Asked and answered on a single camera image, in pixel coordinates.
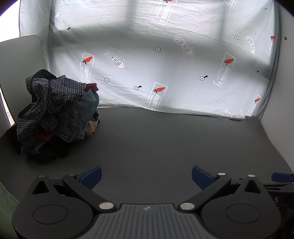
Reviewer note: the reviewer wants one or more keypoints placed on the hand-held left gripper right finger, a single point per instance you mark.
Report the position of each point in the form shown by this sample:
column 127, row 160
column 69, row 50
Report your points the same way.
column 202, row 177

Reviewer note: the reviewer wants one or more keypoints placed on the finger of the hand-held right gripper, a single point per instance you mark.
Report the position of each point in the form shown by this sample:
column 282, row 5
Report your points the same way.
column 282, row 177

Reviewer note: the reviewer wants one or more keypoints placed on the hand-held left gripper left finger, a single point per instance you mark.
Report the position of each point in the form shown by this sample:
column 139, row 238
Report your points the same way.
column 90, row 177

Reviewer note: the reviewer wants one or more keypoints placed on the blue plaid shirt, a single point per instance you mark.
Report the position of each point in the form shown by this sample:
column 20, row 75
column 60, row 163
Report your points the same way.
column 46, row 92

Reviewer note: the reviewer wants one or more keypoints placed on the beige garment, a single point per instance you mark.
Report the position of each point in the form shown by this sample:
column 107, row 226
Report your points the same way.
column 90, row 128

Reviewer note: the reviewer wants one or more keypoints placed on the blue denim jeans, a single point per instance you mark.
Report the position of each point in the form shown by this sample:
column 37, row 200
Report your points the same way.
column 75, row 115

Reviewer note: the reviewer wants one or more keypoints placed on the dark red garment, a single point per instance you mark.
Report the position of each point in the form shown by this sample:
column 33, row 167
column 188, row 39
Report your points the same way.
column 91, row 87

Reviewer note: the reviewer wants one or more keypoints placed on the green cloth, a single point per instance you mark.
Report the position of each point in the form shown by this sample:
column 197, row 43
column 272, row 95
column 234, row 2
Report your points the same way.
column 7, row 211

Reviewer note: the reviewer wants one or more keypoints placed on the grey rounded panel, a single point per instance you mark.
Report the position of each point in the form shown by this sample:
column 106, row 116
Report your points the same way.
column 20, row 59

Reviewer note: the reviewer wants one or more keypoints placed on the printed white sheet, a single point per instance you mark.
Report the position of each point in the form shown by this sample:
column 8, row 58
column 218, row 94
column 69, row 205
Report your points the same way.
column 160, row 34

